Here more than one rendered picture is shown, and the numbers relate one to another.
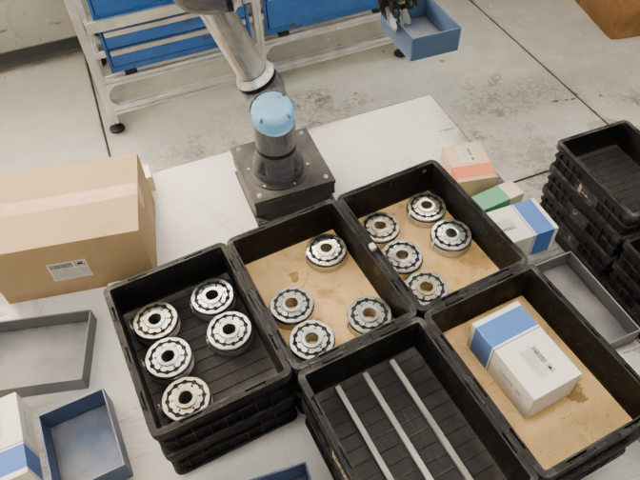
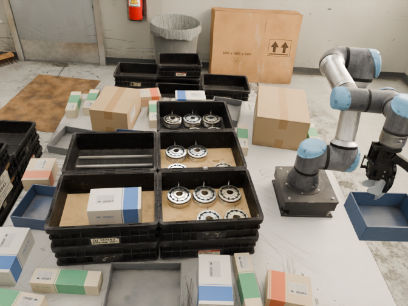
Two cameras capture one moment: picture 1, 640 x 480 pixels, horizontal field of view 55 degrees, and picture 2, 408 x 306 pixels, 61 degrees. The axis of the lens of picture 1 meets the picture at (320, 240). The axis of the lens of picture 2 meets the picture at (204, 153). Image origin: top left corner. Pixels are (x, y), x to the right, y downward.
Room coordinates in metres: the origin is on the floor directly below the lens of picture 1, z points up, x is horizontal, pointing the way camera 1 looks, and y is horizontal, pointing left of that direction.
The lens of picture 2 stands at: (1.17, -1.24, 1.92)
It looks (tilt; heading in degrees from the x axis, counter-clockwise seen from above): 38 degrees down; 104
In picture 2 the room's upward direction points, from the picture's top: 5 degrees clockwise
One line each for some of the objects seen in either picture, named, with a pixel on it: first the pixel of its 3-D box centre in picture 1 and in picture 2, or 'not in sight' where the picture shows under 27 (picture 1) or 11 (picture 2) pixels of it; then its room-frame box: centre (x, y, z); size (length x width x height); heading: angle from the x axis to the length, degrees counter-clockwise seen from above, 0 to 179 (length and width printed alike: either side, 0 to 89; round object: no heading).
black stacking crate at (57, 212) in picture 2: (530, 372); (107, 208); (0.59, -0.42, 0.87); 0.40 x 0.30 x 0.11; 24
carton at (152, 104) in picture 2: not in sight; (153, 113); (0.38, 0.50, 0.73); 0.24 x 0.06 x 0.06; 116
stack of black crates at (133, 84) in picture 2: not in sight; (138, 85); (-0.25, 1.53, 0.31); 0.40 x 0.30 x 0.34; 19
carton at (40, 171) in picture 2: not in sight; (40, 174); (0.11, -0.24, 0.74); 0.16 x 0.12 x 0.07; 113
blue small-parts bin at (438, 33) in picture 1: (419, 27); (384, 215); (1.56, -0.32, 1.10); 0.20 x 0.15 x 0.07; 19
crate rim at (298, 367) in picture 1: (316, 277); (200, 150); (0.84, 0.01, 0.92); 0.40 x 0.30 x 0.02; 24
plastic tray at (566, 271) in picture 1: (569, 307); (144, 289); (0.84, -0.62, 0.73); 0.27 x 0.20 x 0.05; 20
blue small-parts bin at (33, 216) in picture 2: not in sight; (40, 206); (0.24, -0.42, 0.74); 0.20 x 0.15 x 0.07; 102
